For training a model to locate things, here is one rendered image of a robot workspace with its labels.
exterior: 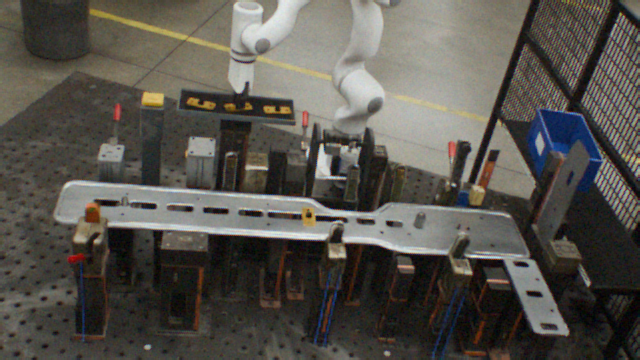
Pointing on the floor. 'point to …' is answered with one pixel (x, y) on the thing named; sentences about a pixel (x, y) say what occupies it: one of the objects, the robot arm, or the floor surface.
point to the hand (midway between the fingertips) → (239, 100)
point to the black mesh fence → (592, 310)
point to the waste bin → (56, 27)
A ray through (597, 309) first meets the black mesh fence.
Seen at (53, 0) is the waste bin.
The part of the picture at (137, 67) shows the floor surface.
